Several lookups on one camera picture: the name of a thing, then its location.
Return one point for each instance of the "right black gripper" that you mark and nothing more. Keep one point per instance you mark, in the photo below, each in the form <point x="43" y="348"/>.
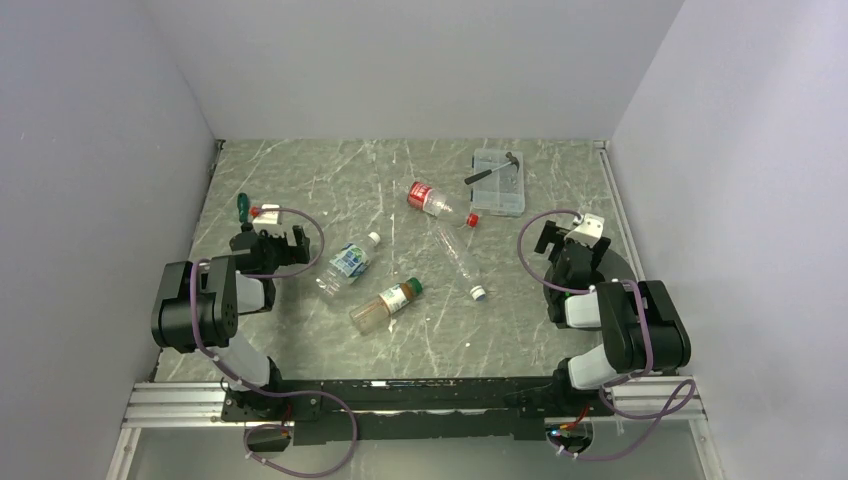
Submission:
<point x="546" y="236"/>

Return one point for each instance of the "red label clear bottle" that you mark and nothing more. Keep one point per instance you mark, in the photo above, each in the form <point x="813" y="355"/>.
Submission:
<point x="443" y="207"/>

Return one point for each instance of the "aluminium rail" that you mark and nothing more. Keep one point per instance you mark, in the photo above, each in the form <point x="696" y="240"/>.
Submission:
<point x="186" y="405"/>

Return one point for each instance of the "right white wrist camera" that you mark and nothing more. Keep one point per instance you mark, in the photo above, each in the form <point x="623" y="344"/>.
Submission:
<point x="588" y="231"/>

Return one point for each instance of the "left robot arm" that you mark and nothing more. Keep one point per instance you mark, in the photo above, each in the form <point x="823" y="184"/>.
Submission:
<point x="199" y="304"/>

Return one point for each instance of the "blue label water bottle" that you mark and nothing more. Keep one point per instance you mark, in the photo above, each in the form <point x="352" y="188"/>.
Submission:
<point x="346" y="265"/>

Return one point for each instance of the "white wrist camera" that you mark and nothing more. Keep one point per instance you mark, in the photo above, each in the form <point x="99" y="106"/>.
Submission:
<point x="266" y="215"/>
<point x="588" y="231"/>

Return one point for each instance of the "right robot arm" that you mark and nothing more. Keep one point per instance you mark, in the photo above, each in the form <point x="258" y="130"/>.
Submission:
<point x="641" y="331"/>

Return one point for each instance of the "clear unlabeled plastic bottle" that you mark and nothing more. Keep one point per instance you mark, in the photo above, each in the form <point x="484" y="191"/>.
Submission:
<point x="467" y="271"/>

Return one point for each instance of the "clear plastic organizer box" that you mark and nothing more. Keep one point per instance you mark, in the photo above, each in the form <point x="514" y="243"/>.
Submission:
<point x="503" y="192"/>

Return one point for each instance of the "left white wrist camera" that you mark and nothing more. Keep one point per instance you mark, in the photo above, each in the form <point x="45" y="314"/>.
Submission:
<point x="266" y="215"/>

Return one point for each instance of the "green handle screwdriver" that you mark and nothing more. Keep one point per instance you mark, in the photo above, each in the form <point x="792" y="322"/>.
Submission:
<point x="244" y="208"/>

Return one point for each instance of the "black round disc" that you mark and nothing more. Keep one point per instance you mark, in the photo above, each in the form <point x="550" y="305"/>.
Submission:
<point x="568" y="310"/>

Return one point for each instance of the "small black hammer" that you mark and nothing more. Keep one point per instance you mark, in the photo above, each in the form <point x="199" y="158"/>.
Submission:
<point x="512" y="160"/>

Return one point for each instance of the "brown bottle green cap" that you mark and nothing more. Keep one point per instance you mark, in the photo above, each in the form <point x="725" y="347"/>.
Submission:
<point x="378" y="312"/>

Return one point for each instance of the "black base frame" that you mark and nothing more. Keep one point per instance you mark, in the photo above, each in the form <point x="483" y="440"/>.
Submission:
<point x="536" y="405"/>

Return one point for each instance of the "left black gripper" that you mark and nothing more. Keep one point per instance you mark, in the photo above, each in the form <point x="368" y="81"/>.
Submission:
<point x="282" y="241"/>

